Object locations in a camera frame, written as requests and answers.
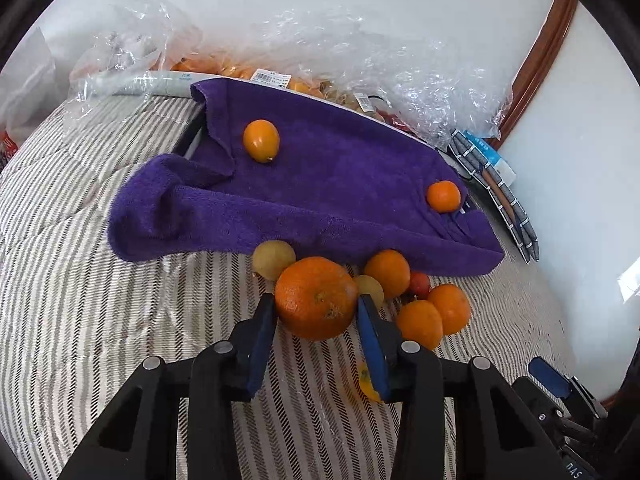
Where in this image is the small red fruit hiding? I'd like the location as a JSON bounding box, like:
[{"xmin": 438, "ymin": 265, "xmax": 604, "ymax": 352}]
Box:
[{"xmin": 409, "ymin": 271, "xmax": 432, "ymax": 298}]

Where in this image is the small yellow-orange fruit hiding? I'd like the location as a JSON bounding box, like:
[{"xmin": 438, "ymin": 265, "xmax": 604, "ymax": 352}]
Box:
[{"xmin": 357, "ymin": 362, "xmax": 383, "ymax": 403}]

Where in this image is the grey striped blanket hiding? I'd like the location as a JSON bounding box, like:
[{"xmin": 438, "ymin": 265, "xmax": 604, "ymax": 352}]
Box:
[{"xmin": 0, "ymin": 92, "xmax": 601, "ymax": 480}]

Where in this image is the large orange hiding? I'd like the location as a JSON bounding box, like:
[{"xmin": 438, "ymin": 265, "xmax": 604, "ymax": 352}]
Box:
[{"xmin": 275, "ymin": 256, "xmax": 359, "ymax": 342}]

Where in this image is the white plastic bag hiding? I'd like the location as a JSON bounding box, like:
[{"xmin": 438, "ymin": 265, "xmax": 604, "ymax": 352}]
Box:
[{"xmin": 0, "ymin": 25, "xmax": 66, "ymax": 146}]

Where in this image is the clear plastic bag of oranges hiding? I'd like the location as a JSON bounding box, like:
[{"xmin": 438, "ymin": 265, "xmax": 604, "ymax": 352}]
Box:
[{"xmin": 67, "ymin": 0, "xmax": 261, "ymax": 106}]

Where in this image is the white wrapped roll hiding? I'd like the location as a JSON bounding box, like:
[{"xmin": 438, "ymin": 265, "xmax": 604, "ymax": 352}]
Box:
[{"xmin": 92, "ymin": 70, "xmax": 221, "ymax": 97}]

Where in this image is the clear crinkled plastic bag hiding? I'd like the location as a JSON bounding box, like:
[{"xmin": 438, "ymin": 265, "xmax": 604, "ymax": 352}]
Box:
[{"xmin": 240, "ymin": 7, "xmax": 516, "ymax": 148}]

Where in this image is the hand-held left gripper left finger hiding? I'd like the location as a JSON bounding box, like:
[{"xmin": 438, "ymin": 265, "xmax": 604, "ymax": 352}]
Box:
[{"xmin": 57, "ymin": 292, "xmax": 278, "ymax": 480}]

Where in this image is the purple towel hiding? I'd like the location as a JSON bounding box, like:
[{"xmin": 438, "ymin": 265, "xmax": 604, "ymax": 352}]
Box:
[{"xmin": 107, "ymin": 79, "xmax": 505, "ymax": 278}]

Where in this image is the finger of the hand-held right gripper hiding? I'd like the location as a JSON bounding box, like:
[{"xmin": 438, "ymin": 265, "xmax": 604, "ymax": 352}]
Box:
[{"xmin": 527, "ymin": 356, "xmax": 608, "ymax": 418}]

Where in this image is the brown wooden door frame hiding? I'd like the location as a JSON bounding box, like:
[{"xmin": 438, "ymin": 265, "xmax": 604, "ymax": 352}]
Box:
[{"xmin": 497, "ymin": 0, "xmax": 578, "ymax": 151}]

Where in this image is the red paper bag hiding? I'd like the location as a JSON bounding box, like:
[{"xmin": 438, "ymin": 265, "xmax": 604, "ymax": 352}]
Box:
[{"xmin": 0, "ymin": 130, "xmax": 18, "ymax": 171}]

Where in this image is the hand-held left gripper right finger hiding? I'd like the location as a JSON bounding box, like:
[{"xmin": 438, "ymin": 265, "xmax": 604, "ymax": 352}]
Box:
[{"xmin": 356, "ymin": 294, "xmax": 581, "ymax": 480}]

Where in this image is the yellow-green round fruit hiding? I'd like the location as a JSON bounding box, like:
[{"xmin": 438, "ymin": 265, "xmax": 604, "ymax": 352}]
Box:
[
  {"xmin": 251, "ymin": 240, "xmax": 297, "ymax": 281},
  {"xmin": 354, "ymin": 275, "xmax": 386, "ymax": 311}
]

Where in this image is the blue tissue pack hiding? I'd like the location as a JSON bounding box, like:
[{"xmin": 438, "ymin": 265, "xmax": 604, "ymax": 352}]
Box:
[{"xmin": 462, "ymin": 130, "xmax": 518, "ymax": 186}]

